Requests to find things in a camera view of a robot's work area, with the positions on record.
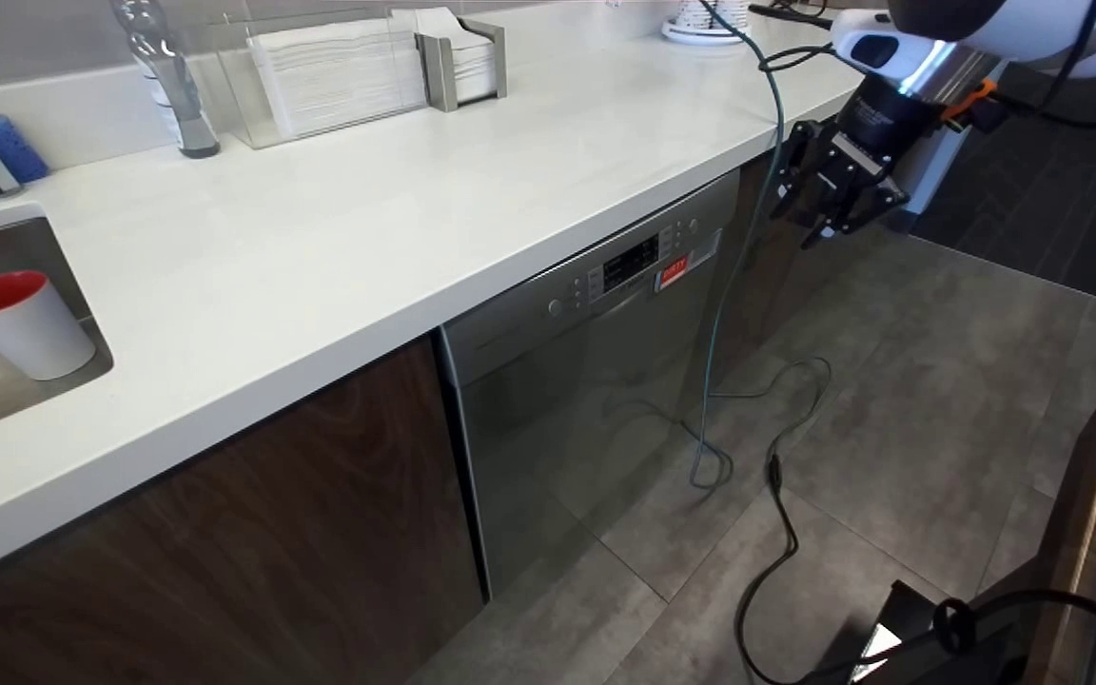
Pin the grey metal napkin holder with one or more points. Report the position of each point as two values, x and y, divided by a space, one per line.
436 77

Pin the white napkins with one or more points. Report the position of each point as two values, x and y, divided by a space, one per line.
464 50

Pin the red dishwasher sticker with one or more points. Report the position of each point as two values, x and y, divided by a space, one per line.
676 270

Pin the stainless steel dishwasher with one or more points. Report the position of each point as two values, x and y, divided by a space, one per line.
571 420

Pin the dark wood double-door cabinet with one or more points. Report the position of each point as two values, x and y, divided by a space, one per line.
256 544

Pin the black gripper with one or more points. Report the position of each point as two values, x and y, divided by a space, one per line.
888 126

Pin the white round dish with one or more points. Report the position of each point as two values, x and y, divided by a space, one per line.
701 29

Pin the white cup red inside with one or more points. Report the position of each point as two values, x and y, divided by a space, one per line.
20 331

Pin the black device with white base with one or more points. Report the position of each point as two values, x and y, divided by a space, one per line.
916 609

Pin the wooden framed cart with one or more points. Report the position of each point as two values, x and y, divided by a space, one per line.
1083 534

